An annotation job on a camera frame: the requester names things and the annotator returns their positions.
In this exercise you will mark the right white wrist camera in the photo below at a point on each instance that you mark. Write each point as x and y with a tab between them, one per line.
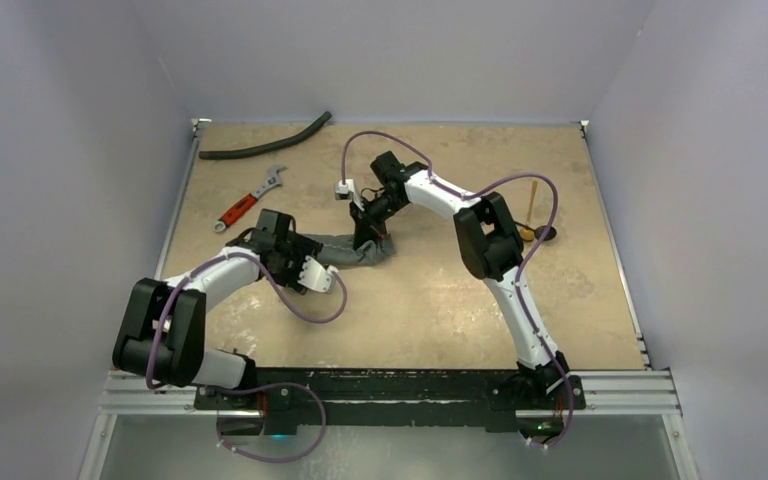
346	190

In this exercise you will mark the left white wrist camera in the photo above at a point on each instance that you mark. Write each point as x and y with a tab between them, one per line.
317	277

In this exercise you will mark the grey cloth napkin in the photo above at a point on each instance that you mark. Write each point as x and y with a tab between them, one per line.
339	250

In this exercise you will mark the red handled screwdriver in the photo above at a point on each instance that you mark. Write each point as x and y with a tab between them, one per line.
272	181

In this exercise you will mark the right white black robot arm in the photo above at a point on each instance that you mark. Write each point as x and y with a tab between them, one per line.
491	249

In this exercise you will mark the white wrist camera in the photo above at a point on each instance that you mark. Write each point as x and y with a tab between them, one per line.
346	190
317	277

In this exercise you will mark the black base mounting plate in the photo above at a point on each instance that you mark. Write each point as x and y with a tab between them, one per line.
389	398

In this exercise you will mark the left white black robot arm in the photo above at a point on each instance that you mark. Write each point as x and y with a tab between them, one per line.
162	336

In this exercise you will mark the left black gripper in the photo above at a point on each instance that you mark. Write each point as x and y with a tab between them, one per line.
302	248

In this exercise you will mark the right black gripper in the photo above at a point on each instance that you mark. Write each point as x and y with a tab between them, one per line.
367	221

